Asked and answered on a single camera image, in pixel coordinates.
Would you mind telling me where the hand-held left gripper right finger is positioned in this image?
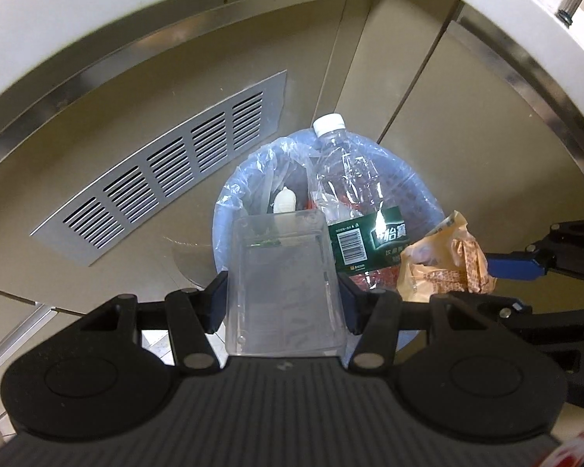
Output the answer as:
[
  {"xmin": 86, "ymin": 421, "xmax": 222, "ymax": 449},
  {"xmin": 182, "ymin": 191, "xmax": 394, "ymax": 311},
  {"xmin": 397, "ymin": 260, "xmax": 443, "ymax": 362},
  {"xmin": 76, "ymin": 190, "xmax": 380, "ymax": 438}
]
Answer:
[{"xmin": 338, "ymin": 275, "xmax": 504, "ymax": 374}]

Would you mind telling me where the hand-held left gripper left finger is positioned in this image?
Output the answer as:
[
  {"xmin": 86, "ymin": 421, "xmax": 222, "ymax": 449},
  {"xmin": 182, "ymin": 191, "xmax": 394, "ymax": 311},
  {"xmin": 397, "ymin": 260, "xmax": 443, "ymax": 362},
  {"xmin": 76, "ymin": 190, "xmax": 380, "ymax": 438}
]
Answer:
[{"xmin": 78, "ymin": 271, "xmax": 229, "ymax": 375}]

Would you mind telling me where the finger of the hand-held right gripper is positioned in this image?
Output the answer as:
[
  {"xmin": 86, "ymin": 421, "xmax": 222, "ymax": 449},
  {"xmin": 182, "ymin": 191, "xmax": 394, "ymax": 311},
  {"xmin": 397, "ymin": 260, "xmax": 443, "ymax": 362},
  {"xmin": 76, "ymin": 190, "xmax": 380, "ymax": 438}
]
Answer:
[
  {"xmin": 452, "ymin": 293, "xmax": 584, "ymax": 344},
  {"xmin": 487, "ymin": 219, "xmax": 584, "ymax": 283}
]

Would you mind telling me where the clear plastic tray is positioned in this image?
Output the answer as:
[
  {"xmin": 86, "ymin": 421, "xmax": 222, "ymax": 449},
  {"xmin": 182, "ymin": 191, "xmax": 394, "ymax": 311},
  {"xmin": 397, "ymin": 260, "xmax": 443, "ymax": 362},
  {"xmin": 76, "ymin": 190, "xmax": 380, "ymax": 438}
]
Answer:
[{"xmin": 226, "ymin": 211, "xmax": 344, "ymax": 357}]

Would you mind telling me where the orange printed wrapper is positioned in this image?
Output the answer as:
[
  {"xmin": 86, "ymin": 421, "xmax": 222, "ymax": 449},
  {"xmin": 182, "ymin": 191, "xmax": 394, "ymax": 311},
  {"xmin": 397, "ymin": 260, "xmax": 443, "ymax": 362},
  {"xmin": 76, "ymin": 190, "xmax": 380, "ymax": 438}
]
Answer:
[{"xmin": 398, "ymin": 210, "xmax": 497, "ymax": 302}]

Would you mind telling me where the blue plastic trash bin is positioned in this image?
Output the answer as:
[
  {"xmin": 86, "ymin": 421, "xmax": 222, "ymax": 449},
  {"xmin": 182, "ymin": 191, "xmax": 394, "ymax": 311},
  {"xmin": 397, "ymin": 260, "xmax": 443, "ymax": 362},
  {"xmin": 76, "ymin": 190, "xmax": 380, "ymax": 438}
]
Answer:
[{"xmin": 211, "ymin": 126, "xmax": 446, "ymax": 346}]

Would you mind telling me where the clear plastic bin liner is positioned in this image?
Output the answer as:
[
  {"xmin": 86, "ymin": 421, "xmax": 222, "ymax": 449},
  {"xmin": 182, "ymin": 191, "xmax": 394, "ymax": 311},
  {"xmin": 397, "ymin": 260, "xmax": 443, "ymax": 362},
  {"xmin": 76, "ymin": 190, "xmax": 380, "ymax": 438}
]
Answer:
[{"xmin": 214, "ymin": 129, "xmax": 443, "ymax": 278}]

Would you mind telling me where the clear plastic bottle green label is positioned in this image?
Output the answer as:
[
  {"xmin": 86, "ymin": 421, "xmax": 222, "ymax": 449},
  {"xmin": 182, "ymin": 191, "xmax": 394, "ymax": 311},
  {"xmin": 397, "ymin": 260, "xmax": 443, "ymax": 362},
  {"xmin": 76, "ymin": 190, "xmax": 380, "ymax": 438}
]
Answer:
[{"xmin": 308, "ymin": 113, "xmax": 417, "ymax": 293}]

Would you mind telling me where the beige cabinet door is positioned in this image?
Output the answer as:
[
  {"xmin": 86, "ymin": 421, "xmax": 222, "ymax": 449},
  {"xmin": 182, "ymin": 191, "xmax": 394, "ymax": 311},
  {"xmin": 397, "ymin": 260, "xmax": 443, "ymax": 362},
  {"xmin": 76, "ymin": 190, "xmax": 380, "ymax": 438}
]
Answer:
[{"xmin": 377, "ymin": 29, "xmax": 584, "ymax": 254}]

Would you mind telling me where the small white plastic bottle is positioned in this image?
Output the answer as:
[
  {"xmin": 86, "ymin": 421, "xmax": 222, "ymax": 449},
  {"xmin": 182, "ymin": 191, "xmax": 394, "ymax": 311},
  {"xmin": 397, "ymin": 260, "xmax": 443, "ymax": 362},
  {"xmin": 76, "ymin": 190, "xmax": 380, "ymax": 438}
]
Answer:
[{"xmin": 273, "ymin": 187, "xmax": 297, "ymax": 214}]

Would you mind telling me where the metal vent grille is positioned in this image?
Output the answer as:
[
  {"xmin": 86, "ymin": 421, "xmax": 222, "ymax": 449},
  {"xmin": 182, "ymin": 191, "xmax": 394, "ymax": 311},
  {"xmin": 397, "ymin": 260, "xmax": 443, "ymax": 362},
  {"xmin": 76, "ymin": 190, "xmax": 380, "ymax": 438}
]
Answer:
[{"xmin": 29, "ymin": 70, "xmax": 288, "ymax": 267}]

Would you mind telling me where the beige vented cabinet panel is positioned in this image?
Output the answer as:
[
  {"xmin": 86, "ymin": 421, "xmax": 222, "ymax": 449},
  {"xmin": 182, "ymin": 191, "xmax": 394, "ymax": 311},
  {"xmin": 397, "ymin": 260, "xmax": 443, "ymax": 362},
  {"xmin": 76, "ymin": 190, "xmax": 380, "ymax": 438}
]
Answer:
[{"xmin": 0, "ymin": 0, "xmax": 354, "ymax": 312}]

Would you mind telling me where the beige corner filler panel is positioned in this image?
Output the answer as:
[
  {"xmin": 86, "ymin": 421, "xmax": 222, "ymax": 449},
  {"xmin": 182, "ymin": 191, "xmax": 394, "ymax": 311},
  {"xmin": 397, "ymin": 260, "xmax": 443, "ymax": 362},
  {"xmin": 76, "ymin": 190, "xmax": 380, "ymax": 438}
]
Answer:
[{"xmin": 314, "ymin": 0, "xmax": 463, "ymax": 142}]

